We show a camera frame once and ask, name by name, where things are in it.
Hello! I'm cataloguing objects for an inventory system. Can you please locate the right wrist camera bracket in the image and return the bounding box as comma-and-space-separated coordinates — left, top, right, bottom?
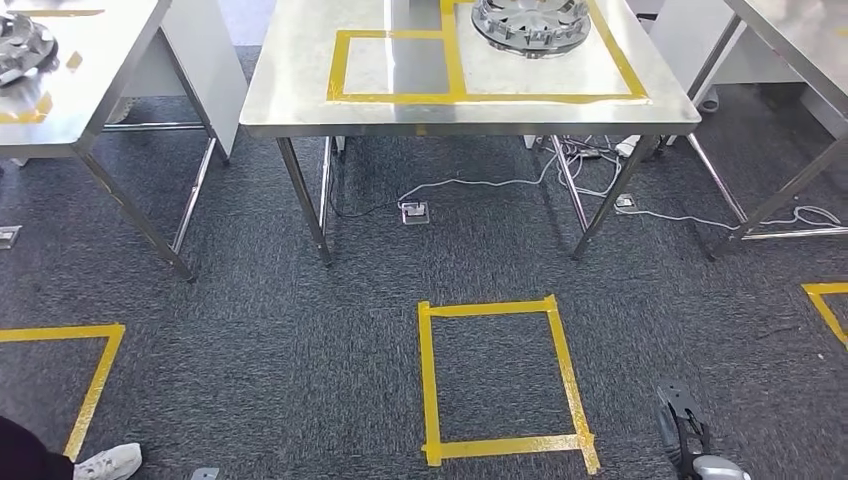
655, 380, 713, 480

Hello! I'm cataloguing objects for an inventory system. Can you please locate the white cable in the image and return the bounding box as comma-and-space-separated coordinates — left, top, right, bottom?
616, 198, 844, 234
397, 135, 627, 203

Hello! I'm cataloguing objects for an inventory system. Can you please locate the white desk panel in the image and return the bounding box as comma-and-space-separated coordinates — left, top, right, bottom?
122, 0, 250, 160
649, 0, 806, 87

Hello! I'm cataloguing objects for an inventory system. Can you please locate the person's white shoe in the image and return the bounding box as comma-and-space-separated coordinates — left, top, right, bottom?
72, 442, 144, 480

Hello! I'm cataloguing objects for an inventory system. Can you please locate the thin black floor cable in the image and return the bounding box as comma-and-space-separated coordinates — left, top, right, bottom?
329, 188, 404, 221

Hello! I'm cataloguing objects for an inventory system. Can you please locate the grey plastic wheel hubcap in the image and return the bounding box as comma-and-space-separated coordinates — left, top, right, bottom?
0, 13, 60, 87
470, 0, 593, 60

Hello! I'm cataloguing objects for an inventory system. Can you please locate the person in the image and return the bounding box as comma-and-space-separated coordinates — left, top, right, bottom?
0, 415, 75, 480

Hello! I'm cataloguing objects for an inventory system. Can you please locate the steel workbench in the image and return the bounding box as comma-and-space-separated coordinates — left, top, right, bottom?
0, 0, 220, 285
685, 0, 848, 260
238, 0, 702, 266

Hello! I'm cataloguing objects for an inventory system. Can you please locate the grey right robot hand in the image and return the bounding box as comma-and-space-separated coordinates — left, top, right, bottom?
655, 405, 682, 466

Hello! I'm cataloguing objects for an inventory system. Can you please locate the yellow floor tape square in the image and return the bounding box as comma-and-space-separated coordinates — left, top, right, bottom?
417, 294, 602, 476
801, 282, 848, 349

